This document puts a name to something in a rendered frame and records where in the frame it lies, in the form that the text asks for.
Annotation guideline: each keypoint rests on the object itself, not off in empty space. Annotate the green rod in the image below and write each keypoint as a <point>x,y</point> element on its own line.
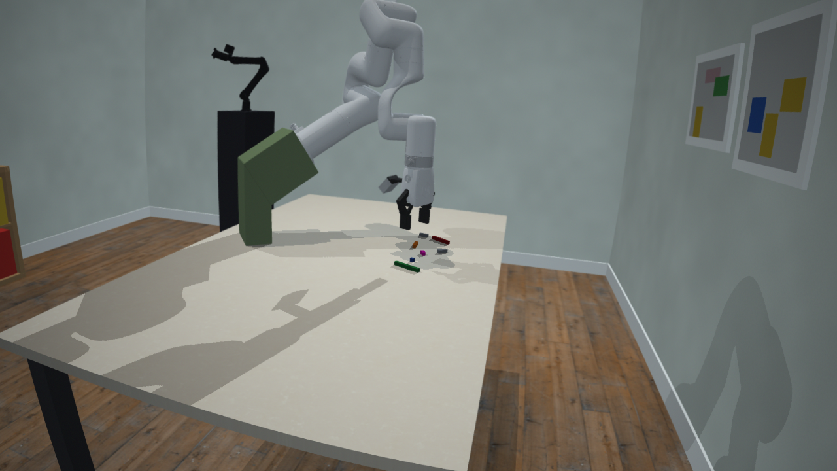
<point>406,266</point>

